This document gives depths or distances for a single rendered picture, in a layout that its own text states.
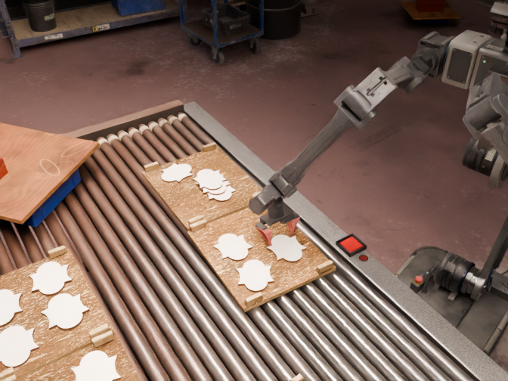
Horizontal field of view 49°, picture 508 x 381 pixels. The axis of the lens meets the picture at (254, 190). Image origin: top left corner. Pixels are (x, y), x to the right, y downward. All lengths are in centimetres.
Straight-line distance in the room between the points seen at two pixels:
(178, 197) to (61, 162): 47
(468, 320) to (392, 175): 144
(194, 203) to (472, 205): 217
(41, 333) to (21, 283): 23
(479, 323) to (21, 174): 204
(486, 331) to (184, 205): 147
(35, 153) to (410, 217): 225
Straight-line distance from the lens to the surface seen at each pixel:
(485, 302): 285
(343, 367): 163
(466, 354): 175
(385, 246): 333
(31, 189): 213
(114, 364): 163
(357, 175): 384
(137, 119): 261
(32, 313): 183
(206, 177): 217
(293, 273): 182
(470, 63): 197
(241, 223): 199
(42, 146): 235
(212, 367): 162
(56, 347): 173
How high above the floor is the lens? 226
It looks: 38 degrees down
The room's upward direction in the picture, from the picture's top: straight up
